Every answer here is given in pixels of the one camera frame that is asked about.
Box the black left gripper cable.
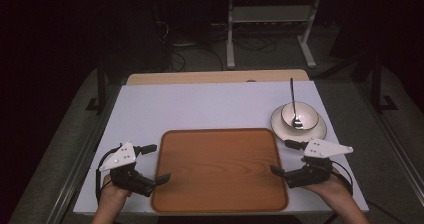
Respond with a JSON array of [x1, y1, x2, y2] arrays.
[[95, 146, 122, 206]]

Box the black metal stand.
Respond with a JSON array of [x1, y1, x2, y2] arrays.
[[85, 58, 108, 112], [370, 55, 399, 112]]

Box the black floor cables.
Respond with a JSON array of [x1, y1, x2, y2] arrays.
[[153, 3, 278, 73]]

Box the light wooden table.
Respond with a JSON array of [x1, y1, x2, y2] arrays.
[[125, 69, 311, 86]]

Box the metal spoon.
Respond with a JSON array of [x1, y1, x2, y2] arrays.
[[289, 77, 305, 131]]

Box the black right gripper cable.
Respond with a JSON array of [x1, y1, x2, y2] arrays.
[[331, 159, 399, 224]]

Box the brown wooden tray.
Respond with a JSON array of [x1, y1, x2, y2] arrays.
[[150, 127, 290, 214]]

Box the white saucer plate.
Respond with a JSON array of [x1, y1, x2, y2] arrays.
[[270, 103, 328, 143]]

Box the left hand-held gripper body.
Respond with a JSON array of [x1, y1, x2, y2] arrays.
[[99, 141, 156, 199]]

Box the person's right hand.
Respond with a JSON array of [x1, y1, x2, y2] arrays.
[[301, 168, 353, 207]]

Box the aluminium rail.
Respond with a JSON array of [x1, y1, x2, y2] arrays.
[[45, 83, 122, 224], [352, 82, 424, 198]]

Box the person's left hand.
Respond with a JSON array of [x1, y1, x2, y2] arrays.
[[97, 174, 134, 210]]

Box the white bowl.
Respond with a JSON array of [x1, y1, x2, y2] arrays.
[[280, 101, 320, 132]]

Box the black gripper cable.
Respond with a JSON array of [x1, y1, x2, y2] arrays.
[[95, 146, 122, 206], [331, 159, 399, 224]]

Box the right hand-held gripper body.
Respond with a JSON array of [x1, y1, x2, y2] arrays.
[[285, 137, 354, 189]]

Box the white metal desk frame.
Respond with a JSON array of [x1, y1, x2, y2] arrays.
[[225, 0, 323, 70]]

